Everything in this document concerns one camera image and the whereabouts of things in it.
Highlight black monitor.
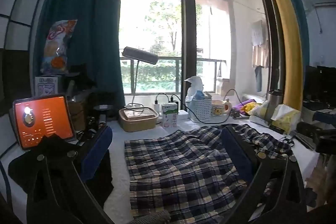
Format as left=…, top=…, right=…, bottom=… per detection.
left=306, top=65, right=336, bottom=101

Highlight balcony railing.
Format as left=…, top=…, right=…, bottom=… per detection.
left=119, top=56, right=226, bottom=94

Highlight brown cardboard box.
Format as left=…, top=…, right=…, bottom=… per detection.
left=67, top=101, right=87, bottom=131

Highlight white charger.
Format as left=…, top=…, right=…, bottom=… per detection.
left=154, top=100, right=161, bottom=125

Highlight scissors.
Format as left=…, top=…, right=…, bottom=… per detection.
left=282, top=135, right=296, bottom=147

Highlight black cloth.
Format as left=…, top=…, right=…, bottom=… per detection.
left=8, top=135, right=114, bottom=211

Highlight white plastic bag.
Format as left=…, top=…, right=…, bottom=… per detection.
left=249, top=101, right=271, bottom=122

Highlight yellow bag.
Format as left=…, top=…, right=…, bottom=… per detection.
left=241, top=103, right=260, bottom=113

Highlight purple cloth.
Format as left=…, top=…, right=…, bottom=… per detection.
left=232, top=99, right=256, bottom=114

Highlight white printed box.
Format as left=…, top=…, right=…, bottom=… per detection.
left=35, top=76, right=63, bottom=97

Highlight hanging beige garment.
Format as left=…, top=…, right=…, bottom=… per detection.
left=252, top=40, right=271, bottom=68

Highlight white perforated basket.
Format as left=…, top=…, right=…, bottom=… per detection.
left=188, top=98, right=213, bottom=123

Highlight plaid pants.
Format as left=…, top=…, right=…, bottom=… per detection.
left=124, top=123, right=294, bottom=224

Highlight colourful snack bag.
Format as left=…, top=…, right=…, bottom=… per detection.
left=41, top=20, right=78, bottom=75

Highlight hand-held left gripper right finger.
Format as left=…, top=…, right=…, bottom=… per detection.
left=220, top=126, right=309, bottom=224

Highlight hanging blue garment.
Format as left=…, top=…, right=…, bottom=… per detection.
left=255, top=67, right=263, bottom=92

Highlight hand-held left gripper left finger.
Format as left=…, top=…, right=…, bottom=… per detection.
left=26, top=126, right=114, bottom=224

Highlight clear plastic bag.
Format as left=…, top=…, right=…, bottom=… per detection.
left=184, top=76, right=205, bottom=109

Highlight desk lamp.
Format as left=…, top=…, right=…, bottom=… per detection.
left=123, top=47, right=159, bottom=111

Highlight yellow tissue pack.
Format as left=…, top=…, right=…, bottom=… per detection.
left=270, top=104, right=301, bottom=135

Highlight air conditioner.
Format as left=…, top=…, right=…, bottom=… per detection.
left=314, top=0, right=336, bottom=7

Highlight yellow curtain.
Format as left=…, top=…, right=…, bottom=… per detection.
left=252, top=0, right=302, bottom=111

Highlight tablet with orange screen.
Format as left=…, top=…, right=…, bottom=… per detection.
left=13, top=94, right=76, bottom=151

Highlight hanging white shirt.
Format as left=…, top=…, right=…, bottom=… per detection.
left=251, top=20, right=268, bottom=46

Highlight steel thermos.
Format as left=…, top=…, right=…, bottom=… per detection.
left=265, top=89, right=282, bottom=122

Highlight woven basket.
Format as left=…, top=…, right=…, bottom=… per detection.
left=118, top=106, right=159, bottom=132

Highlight teal curtain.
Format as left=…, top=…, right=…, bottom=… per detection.
left=37, top=0, right=126, bottom=109

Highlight green white milk carton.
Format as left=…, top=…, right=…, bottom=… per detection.
left=161, top=103, right=179, bottom=128

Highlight cream mug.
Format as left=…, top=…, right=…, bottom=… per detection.
left=211, top=99, right=233, bottom=118

